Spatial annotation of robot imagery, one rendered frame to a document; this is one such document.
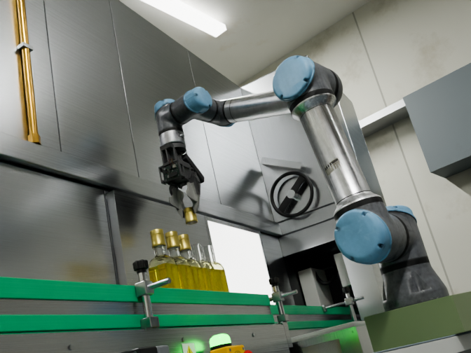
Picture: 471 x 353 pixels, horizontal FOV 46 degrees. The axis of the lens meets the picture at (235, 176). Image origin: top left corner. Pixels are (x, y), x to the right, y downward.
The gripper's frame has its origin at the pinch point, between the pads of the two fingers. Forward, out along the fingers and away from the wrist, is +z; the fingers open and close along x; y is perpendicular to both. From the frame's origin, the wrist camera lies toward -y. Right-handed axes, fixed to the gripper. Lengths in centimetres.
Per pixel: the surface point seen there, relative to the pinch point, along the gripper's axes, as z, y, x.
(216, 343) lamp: 41, 33, 18
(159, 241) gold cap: 11.5, 19.3, 0.1
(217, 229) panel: -3.5, -37.3, -10.4
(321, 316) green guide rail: 32, -73, 7
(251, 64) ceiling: -229, -308, -68
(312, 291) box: 18, -109, -5
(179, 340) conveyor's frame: 39, 40, 14
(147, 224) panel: 0.7, 4.5, -12.1
